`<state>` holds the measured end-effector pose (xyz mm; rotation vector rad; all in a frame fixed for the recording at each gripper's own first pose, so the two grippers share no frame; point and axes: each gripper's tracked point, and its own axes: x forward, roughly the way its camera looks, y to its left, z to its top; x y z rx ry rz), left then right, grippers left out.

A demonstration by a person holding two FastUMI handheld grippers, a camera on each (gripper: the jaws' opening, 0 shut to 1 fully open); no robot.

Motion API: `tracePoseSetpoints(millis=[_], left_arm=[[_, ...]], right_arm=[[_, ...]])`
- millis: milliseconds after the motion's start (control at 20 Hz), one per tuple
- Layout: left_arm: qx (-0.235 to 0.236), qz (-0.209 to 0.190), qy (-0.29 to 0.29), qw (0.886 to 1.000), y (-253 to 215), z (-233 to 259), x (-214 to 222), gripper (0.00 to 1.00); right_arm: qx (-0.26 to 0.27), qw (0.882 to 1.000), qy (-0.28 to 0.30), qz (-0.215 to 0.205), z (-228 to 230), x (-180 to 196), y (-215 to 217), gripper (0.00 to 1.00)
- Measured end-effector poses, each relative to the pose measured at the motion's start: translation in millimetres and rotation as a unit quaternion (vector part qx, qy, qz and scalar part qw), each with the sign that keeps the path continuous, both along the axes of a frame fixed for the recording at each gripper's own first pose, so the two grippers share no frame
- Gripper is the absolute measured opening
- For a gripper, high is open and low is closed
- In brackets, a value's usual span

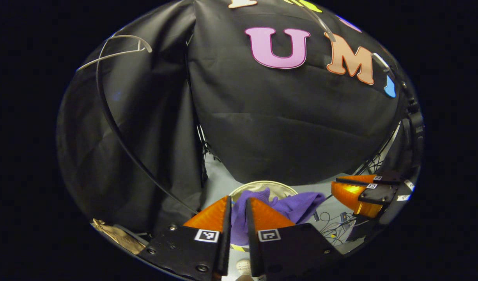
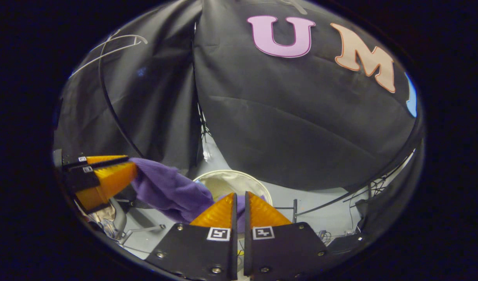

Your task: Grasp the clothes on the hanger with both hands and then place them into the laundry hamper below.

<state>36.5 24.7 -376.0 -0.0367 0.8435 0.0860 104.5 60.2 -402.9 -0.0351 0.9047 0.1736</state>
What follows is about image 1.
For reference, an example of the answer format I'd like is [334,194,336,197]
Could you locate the crumpled brown paper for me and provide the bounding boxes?
[91,218,147,255]

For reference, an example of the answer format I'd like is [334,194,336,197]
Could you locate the black backdrop cloth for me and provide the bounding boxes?
[57,0,410,237]

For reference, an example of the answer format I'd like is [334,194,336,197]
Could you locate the purple knit garment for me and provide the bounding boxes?
[230,188,326,246]

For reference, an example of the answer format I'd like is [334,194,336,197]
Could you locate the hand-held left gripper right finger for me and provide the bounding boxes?
[245,197,343,280]

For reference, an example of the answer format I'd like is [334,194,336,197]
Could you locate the tangled floor cables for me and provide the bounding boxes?
[315,210,358,244]

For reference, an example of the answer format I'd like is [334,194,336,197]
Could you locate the beige laundry hamper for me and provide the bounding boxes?
[228,180,299,204]

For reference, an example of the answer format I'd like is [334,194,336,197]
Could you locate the white empty hanger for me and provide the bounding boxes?
[76,34,153,73]

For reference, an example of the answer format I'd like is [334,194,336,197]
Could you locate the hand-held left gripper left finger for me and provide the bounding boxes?
[138,195,232,281]

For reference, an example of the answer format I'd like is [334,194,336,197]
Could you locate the black clothes rack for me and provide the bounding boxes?
[95,37,201,216]

